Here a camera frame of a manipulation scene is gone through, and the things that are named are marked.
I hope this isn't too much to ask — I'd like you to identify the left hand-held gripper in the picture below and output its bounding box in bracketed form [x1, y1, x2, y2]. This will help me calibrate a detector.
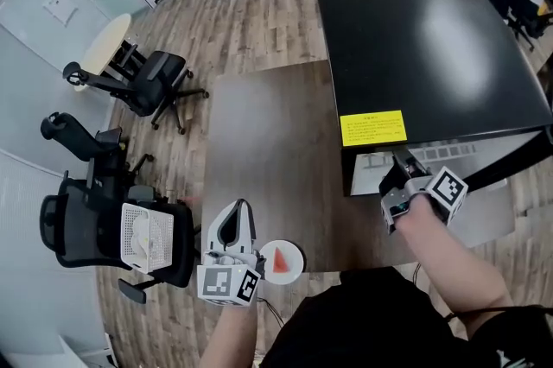
[196, 198, 268, 308]

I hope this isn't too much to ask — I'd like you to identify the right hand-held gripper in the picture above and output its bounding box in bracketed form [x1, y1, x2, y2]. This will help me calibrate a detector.
[378, 146, 470, 236]

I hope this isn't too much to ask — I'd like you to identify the red watermelon slice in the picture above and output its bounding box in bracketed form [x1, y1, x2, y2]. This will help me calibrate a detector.
[271, 248, 289, 274]

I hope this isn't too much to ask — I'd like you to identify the white round plate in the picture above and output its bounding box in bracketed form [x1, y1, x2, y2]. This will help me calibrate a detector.
[257, 239, 306, 286]

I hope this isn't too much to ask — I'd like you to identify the person's left forearm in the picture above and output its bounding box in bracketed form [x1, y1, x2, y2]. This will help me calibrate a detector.
[198, 301, 260, 368]

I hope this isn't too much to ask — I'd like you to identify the person's right forearm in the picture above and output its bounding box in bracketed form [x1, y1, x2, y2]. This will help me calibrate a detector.
[395, 195, 515, 324]

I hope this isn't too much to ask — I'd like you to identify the white perforated basket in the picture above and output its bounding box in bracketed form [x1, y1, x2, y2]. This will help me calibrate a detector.
[119, 201, 175, 275]

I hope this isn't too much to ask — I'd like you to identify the white dishes pile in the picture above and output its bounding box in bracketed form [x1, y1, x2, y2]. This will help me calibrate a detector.
[129, 217, 150, 259]

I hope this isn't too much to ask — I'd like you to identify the black office chair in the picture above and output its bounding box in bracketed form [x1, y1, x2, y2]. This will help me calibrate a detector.
[503, 0, 553, 52]
[62, 49, 211, 136]
[39, 178, 203, 306]
[40, 111, 156, 203]

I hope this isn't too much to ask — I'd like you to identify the person's black-clothed body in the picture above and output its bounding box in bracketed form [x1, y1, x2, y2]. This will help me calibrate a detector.
[258, 266, 553, 368]

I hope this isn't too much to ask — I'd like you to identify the round white table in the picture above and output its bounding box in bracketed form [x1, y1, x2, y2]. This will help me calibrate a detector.
[72, 13, 133, 93]

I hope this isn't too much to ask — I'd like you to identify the white paper notice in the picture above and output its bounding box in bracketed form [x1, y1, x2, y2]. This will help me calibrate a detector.
[41, 0, 79, 27]

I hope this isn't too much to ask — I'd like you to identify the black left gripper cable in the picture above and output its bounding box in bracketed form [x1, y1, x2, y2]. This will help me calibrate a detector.
[257, 296, 286, 328]

